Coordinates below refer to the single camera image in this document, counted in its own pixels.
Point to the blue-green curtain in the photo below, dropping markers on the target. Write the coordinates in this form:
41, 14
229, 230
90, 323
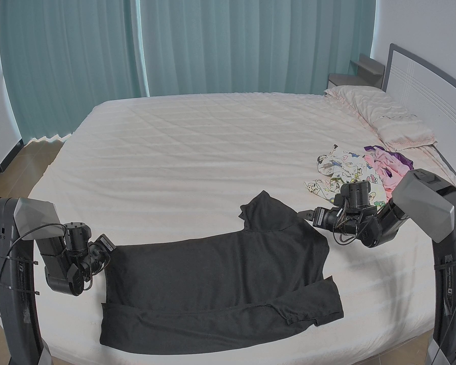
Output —
60, 51
250, 32

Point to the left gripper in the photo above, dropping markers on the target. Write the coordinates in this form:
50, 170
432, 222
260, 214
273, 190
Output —
105, 247

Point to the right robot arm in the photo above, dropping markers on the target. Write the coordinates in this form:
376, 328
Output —
421, 203

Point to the pink garment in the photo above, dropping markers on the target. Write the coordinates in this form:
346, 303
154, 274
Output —
387, 167

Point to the grey bedside table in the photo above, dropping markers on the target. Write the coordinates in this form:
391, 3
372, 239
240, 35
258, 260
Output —
364, 69

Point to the black long-sleeved top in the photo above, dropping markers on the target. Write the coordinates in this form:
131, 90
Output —
212, 264

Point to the bed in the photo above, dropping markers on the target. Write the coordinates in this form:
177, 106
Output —
212, 146

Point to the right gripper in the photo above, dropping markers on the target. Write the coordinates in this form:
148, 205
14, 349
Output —
328, 218

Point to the purple garment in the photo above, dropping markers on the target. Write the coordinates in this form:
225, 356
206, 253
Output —
402, 162

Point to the pale pink pillow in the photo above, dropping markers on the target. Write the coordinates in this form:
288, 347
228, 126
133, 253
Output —
380, 112

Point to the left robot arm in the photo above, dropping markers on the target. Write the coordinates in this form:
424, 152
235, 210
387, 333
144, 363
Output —
19, 280

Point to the white printed garment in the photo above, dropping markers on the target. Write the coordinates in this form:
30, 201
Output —
338, 165

